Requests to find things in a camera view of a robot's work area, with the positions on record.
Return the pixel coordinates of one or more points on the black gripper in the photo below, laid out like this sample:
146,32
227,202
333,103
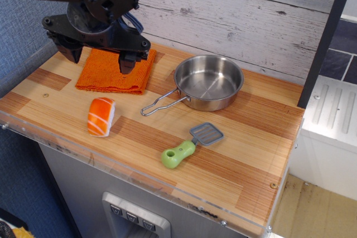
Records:
77,28

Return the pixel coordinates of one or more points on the stainless steel pot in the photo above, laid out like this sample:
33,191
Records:
204,83

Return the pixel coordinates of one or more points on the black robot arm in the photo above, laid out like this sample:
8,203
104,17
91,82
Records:
108,11

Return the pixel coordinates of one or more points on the orange folded cloth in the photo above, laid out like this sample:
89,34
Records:
101,73

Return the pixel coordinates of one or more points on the salmon sushi toy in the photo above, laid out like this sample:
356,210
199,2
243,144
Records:
100,117

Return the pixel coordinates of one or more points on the grey button panel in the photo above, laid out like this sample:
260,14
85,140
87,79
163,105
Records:
126,219

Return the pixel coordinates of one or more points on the white ribbed cabinet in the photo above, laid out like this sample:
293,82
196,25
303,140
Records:
325,148

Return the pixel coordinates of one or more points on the green handled grey spatula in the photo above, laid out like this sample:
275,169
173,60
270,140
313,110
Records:
205,134

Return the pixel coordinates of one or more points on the black vertical post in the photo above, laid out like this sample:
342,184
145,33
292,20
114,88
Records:
326,38

